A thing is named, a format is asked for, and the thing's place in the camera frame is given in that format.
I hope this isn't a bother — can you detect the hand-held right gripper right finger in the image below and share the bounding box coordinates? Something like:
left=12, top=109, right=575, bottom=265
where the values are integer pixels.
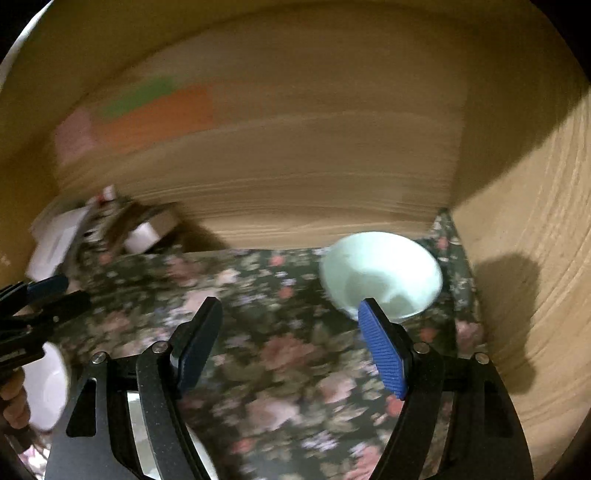
left=358, top=298, right=534, bottom=480

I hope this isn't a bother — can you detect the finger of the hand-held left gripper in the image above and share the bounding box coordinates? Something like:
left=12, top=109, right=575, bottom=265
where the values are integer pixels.
left=0, top=291, right=93, bottom=340
left=0, top=274, right=70, bottom=305

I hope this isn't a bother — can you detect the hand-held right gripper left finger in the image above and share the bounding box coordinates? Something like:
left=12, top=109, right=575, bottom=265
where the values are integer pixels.
left=44, top=296, right=223, bottom=480

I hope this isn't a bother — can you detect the small mint green bowl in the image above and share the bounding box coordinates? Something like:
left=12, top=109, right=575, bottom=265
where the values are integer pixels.
left=320, top=232, right=444, bottom=324

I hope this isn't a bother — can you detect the floral tablecloth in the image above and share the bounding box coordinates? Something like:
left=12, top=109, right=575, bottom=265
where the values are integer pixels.
left=23, top=208, right=490, bottom=480

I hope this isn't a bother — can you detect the stack of white envelopes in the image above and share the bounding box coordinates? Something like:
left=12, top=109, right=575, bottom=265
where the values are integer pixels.
left=28, top=208, right=90, bottom=280

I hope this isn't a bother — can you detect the pink bowl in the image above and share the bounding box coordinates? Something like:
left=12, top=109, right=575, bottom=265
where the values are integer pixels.
left=21, top=342, right=71, bottom=432

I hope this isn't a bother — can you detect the pile of loose papers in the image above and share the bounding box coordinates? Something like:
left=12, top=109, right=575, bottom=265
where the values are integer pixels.
left=88, top=185, right=139, bottom=245

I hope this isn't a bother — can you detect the person's left hand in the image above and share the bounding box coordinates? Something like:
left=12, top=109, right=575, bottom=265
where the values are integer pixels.
left=0, top=369, right=31, bottom=431

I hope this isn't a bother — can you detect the small white box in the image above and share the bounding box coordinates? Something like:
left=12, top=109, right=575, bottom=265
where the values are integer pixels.
left=127, top=222, right=160, bottom=254

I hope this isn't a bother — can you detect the pink paper note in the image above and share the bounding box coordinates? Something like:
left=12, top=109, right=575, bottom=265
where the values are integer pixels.
left=55, top=108, right=100, bottom=160

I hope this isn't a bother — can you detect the green paper note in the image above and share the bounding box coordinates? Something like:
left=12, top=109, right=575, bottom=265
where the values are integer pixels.
left=99, top=76, right=176, bottom=118

